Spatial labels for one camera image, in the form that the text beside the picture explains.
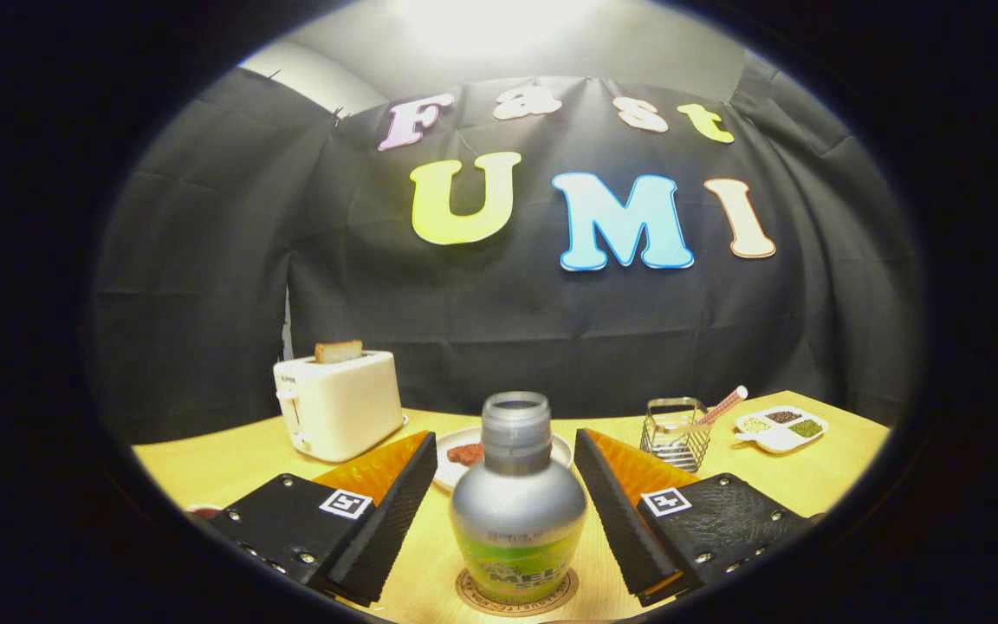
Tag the red dried meat slices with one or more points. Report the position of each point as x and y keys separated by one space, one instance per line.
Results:
x=466 y=454

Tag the white divided grain dish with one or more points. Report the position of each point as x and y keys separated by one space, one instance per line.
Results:
x=778 y=432

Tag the wooden table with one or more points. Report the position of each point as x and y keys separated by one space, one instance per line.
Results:
x=767 y=485

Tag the toast slice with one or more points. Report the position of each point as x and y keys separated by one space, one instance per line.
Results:
x=339 y=351

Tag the pink striped straw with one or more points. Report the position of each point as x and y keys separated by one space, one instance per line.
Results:
x=724 y=404

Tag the white toaster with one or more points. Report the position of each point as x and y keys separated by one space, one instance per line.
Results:
x=343 y=407

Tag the silver green juice bottle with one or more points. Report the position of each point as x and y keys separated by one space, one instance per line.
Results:
x=516 y=511

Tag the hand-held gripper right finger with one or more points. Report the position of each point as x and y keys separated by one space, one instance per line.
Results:
x=625 y=529

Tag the round cork coaster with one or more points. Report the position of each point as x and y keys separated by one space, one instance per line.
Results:
x=468 y=594

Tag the small white plate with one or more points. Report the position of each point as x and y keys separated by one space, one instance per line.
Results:
x=456 y=475

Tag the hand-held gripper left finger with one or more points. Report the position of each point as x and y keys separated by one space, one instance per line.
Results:
x=382 y=529

